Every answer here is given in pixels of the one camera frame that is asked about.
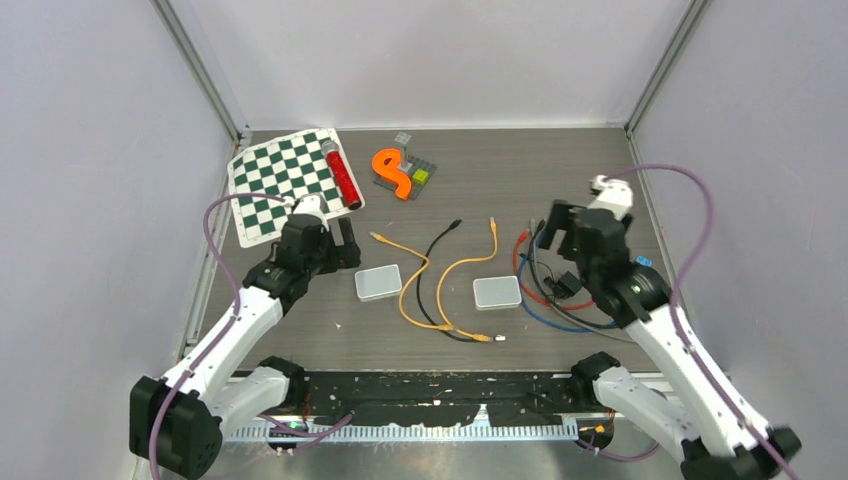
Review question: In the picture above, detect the red toy microphone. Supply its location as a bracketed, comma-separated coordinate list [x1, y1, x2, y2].
[321, 140, 364, 211]

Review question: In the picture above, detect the orange S-shaped toy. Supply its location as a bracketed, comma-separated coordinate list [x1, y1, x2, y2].
[371, 148, 412, 201]

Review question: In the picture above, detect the grey lego tower piece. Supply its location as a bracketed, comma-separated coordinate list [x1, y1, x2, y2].
[395, 132, 412, 174]

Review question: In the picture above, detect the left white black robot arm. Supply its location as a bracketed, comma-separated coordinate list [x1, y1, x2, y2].
[129, 214, 361, 479]

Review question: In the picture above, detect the yellow-green lego brick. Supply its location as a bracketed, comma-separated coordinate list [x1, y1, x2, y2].
[412, 169, 430, 186]

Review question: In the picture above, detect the green white chessboard mat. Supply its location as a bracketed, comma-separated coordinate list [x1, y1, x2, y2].
[227, 128, 353, 248]

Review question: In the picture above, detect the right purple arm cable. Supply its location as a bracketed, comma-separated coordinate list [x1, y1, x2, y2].
[574, 162, 803, 480]

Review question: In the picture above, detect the black mounting base plate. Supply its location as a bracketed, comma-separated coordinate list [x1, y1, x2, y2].
[267, 371, 610, 427]

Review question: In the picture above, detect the black power cable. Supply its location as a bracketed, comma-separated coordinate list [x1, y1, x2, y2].
[414, 219, 509, 344]

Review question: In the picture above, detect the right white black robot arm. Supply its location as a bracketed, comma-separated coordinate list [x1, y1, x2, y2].
[537, 200, 802, 479]

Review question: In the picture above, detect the white network switch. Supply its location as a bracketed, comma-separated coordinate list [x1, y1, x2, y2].
[472, 275, 522, 311]
[354, 264, 403, 302]

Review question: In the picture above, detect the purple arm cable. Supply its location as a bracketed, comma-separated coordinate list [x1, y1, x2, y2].
[146, 193, 355, 480]
[574, 162, 803, 480]

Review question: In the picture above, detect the blue ethernet cable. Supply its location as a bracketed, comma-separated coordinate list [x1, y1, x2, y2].
[516, 231, 617, 334]

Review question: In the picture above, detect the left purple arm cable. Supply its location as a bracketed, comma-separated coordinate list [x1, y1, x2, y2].
[146, 193, 355, 480]

